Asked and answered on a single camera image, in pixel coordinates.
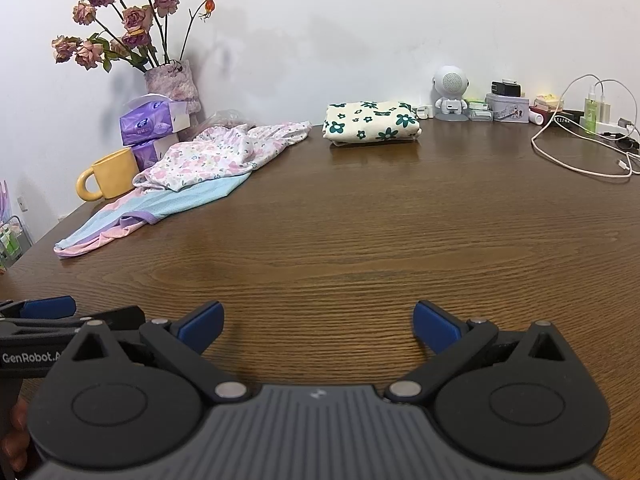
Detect white power strip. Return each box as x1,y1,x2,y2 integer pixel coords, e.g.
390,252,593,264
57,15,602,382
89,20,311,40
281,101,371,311
580,117,640,140

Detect purple tissue pack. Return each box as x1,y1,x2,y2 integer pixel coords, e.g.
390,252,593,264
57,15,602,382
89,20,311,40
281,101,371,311
131,132,181,171
119,95,191,147

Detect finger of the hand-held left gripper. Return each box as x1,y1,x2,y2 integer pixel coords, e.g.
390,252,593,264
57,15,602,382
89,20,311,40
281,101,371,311
0,296,78,322
0,306,147,343

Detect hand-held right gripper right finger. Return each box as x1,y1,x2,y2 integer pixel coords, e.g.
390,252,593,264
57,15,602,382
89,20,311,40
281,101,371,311
386,300,581,404

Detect yellow mug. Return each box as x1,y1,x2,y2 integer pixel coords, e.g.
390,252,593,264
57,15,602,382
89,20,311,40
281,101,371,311
75,147,141,202

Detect green white small pack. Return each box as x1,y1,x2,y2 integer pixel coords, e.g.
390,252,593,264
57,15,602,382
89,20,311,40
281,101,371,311
464,99,495,123

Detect black cable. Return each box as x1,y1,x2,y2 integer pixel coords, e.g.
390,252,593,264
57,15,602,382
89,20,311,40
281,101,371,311
600,132,640,152

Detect pink wrapped vase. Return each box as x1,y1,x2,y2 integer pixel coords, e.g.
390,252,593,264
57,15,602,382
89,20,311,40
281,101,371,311
144,59,203,116

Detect green bottle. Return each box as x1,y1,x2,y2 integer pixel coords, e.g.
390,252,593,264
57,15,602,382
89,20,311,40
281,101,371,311
582,87,601,135

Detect pink floral dress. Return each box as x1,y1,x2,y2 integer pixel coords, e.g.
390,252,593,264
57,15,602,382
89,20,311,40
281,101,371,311
132,121,312,195

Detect dark red box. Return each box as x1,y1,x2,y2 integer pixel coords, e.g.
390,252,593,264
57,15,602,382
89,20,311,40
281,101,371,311
542,109,585,125

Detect white robot speaker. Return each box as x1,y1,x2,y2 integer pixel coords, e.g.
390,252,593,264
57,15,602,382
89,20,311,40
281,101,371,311
432,65,472,123

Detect clear plastic snack bag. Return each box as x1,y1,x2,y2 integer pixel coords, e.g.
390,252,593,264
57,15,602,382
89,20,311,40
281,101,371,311
177,109,251,142

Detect dried rose bouquet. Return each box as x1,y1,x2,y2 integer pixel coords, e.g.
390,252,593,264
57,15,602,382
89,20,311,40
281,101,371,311
51,0,217,73

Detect white charging cable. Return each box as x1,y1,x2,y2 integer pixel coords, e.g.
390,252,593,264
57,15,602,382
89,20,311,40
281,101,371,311
531,75,640,178

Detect pink yellow sticky notes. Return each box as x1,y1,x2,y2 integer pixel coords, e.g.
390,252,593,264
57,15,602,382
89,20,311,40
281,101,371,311
530,93,566,113

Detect folded cream green-flower cloth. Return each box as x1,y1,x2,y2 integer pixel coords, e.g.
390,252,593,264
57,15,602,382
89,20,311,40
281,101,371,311
321,101,422,147

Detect pastel striped shirt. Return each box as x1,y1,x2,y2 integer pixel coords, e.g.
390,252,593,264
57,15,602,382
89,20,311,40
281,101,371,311
54,177,251,260

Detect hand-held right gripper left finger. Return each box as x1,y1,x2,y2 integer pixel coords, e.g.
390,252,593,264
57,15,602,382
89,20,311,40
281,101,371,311
60,301,250,404

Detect wire rack with items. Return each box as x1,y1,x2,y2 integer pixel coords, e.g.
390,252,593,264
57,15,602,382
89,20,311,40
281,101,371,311
0,180,33,273

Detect person's left hand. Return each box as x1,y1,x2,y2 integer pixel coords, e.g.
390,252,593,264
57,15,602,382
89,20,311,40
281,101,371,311
0,399,31,472

